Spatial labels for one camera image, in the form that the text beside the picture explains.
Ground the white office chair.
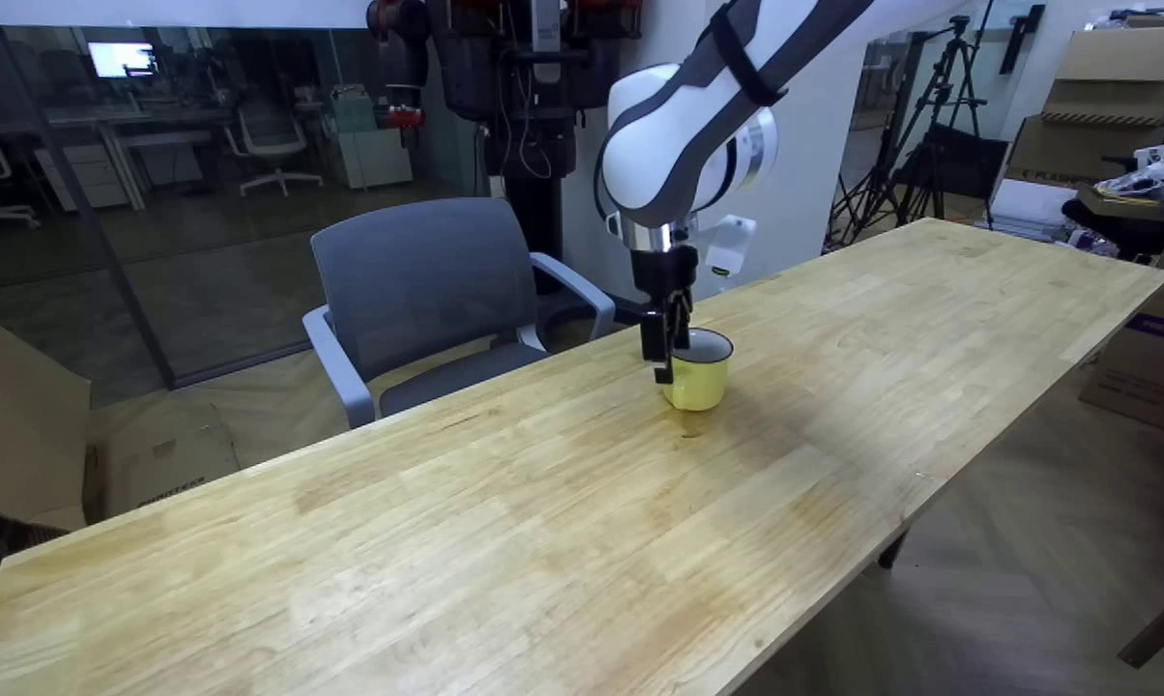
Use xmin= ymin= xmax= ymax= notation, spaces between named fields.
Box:
xmin=222 ymin=103 xmax=330 ymax=206

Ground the black wall-mounted device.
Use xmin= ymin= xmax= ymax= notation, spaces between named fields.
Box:
xmin=996 ymin=0 xmax=1053 ymax=76

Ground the black tripod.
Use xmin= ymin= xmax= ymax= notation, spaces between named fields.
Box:
xmin=822 ymin=13 xmax=996 ymax=252

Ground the red black Baxter robot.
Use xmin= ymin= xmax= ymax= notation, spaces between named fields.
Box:
xmin=365 ymin=0 xmax=678 ymax=326

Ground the leaning cardboard sheet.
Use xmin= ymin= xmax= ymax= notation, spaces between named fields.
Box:
xmin=1000 ymin=18 xmax=1164 ymax=185

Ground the large open cardboard box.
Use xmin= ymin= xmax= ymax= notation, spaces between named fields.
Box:
xmin=0 ymin=316 xmax=94 ymax=533

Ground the lit computer monitor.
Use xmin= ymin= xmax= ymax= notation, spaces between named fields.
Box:
xmin=85 ymin=37 xmax=157 ymax=85

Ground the white office cabinet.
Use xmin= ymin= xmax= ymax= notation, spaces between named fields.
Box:
xmin=330 ymin=80 xmax=419 ymax=192

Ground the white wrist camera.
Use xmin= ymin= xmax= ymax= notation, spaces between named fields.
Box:
xmin=696 ymin=210 xmax=764 ymax=281

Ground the yellow enamel cup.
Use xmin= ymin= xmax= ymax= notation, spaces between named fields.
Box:
xmin=653 ymin=326 xmax=737 ymax=419

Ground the small white box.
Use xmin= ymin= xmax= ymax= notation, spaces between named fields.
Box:
xmin=987 ymin=172 xmax=1084 ymax=242

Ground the office desk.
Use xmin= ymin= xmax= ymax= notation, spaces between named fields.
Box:
xmin=32 ymin=99 xmax=229 ymax=212

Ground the black chair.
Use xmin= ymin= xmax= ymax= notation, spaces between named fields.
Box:
xmin=889 ymin=120 xmax=1014 ymax=225

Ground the gray Franka gripper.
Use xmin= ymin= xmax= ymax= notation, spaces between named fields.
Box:
xmin=628 ymin=242 xmax=701 ymax=390

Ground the wooden furniture leg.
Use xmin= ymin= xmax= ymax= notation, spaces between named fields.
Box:
xmin=1115 ymin=553 xmax=1164 ymax=671

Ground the flat cardboard box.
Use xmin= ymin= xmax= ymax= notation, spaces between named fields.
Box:
xmin=85 ymin=349 xmax=352 ymax=524

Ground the gray armchair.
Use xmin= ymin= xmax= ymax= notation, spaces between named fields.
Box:
xmin=298 ymin=192 xmax=620 ymax=430

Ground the black round table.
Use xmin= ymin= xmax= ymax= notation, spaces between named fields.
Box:
xmin=1061 ymin=189 xmax=1164 ymax=267

